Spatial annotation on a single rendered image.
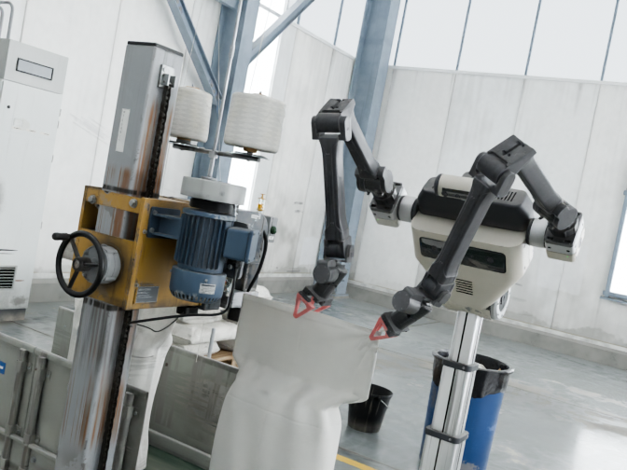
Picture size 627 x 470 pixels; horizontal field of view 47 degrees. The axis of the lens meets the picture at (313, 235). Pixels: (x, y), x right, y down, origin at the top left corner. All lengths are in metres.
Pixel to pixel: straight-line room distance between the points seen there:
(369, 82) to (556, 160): 2.98
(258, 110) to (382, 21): 9.25
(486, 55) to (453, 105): 0.82
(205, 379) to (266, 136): 1.14
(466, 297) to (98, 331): 1.21
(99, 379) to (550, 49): 9.11
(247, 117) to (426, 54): 9.13
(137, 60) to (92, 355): 0.84
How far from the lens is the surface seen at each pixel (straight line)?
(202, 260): 1.97
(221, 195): 1.93
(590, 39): 10.51
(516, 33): 10.77
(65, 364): 2.57
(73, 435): 2.24
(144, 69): 2.08
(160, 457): 2.83
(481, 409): 4.31
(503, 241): 2.34
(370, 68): 11.14
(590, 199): 10.08
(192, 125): 2.24
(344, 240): 2.14
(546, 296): 10.14
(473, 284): 2.47
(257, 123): 2.07
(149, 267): 2.08
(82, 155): 7.20
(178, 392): 2.95
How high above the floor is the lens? 1.43
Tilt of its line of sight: 3 degrees down
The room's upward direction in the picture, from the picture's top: 11 degrees clockwise
